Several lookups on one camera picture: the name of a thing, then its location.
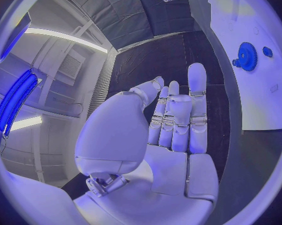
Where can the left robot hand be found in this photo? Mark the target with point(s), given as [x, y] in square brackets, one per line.
[136, 172]

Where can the white task board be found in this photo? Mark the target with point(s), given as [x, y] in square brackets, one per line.
[253, 63]

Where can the blue peg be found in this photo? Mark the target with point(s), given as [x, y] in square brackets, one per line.
[236, 62]
[267, 52]

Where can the blue gear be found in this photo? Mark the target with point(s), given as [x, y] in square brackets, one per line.
[247, 56]

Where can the glowing light bar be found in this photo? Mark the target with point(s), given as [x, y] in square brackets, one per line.
[14, 101]

